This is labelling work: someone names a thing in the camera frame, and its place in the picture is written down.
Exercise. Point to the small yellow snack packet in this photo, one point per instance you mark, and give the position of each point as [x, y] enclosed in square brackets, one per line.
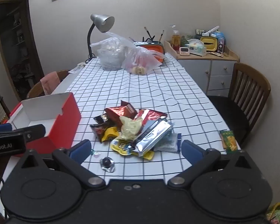
[109, 134]

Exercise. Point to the small candy wrapper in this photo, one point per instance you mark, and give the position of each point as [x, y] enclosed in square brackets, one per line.
[95, 154]

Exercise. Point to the dark wooden bookshelf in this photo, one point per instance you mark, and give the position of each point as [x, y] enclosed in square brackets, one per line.
[16, 39]

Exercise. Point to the grey wooden cabinet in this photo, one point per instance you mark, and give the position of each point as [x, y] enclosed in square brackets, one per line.
[196, 72]

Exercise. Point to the foil-wrapped chocolate ball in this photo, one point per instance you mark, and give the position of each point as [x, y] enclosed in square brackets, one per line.
[106, 162]

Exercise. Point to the yellow cartoon snack packet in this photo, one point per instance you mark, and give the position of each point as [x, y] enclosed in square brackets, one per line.
[121, 145]

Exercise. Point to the orange drink bottle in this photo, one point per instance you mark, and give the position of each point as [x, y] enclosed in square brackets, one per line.
[175, 39]

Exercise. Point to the red snack packet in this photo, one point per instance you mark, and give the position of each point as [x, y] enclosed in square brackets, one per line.
[151, 115]

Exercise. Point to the black snack packet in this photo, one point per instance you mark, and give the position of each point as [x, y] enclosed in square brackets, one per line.
[102, 119]

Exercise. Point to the clear plastic bag with bowl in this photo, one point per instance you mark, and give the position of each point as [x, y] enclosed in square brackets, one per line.
[110, 56]

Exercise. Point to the pink towel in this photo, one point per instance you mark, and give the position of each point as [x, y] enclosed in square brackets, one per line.
[49, 81]

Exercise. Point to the orange collapsible basket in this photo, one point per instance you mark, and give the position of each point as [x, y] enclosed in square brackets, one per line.
[154, 49]

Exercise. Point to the green snack packet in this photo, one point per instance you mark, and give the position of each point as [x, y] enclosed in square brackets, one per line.
[228, 140]

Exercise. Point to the cream yellow snack packet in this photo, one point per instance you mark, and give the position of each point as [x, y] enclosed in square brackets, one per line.
[130, 128]

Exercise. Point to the dark brown foil packet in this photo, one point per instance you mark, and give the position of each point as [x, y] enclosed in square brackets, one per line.
[98, 130]

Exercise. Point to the grey desk lamp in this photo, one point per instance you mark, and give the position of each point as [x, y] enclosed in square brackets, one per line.
[102, 22]

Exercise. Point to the paint brush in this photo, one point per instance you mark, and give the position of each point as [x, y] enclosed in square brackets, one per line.
[161, 35]
[145, 31]

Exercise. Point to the wooden chair with towel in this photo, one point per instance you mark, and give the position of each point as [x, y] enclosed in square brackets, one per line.
[33, 91]

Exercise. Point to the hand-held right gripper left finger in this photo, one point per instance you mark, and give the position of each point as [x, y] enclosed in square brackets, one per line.
[80, 149]

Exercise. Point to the white tube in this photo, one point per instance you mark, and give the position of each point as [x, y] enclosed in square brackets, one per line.
[212, 29]

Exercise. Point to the plastic bag of snacks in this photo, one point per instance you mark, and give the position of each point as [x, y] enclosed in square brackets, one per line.
[140, 59]

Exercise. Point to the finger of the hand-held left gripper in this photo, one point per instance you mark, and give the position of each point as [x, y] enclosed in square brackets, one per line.
[0, 127]
[32, 130]

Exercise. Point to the red cardboard box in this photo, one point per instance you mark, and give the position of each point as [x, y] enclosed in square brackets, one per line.
[67, 121]

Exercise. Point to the tissue pack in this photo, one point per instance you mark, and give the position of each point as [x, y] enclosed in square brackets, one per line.
[196, 46]

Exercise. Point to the yellow woven basket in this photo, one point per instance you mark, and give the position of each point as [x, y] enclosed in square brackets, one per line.
[276, 213]

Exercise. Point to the papers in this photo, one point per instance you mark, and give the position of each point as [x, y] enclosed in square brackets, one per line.
[77, 68]

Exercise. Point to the blue box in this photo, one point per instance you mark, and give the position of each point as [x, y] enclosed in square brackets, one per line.
[220, 42]

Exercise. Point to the white blue-edged snack packet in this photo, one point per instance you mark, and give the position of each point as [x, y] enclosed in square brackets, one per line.
[171, 142]

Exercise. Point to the white checked tablecloth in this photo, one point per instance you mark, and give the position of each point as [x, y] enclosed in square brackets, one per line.
[154, 86]

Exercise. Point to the light blue snack packet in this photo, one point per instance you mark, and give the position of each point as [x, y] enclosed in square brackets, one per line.
[151, 124]

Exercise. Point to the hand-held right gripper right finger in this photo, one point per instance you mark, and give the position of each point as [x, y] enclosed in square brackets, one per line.
[191, 150]

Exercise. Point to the dark wooden chair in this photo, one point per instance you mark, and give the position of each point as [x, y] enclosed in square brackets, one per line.
[247, 84]

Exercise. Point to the white kitchen timer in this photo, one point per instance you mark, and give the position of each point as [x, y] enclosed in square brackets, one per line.
[183, 51]

